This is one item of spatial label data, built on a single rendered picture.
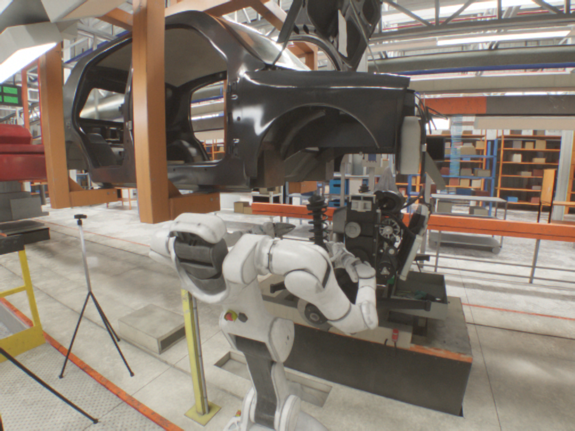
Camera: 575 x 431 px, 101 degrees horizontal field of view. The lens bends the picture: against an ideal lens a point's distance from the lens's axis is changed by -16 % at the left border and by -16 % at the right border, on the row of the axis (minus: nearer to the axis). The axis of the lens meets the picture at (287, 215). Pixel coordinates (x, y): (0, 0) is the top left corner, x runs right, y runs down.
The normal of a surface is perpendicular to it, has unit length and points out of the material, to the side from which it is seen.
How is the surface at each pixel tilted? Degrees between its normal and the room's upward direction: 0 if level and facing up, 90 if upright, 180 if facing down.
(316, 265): 66
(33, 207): 90
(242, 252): 22
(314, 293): 122
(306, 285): 111
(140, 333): 90
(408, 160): 100
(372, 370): 90
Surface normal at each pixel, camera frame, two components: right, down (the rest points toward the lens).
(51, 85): 0.89, 0.07
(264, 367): -0.35, 0.45
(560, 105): -0.45, 0.15
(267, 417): -0.33, -0.21
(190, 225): -0.20, -0.70
